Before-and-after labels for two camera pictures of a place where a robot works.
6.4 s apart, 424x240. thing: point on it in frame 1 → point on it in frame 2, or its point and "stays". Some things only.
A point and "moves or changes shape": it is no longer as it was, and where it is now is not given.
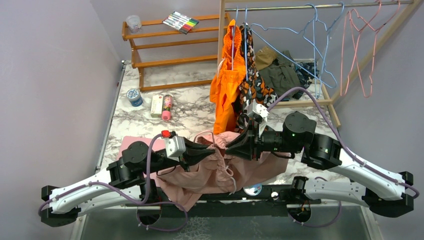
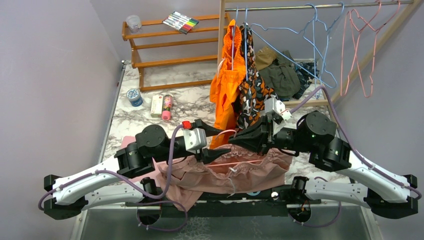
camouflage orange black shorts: (254, 89) stays
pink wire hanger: (206, 131) moves or changes shape
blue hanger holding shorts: (246, 41) stays
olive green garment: (282, 75) stays
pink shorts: (217, 173) moves or changes shape
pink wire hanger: (359, 43) stays
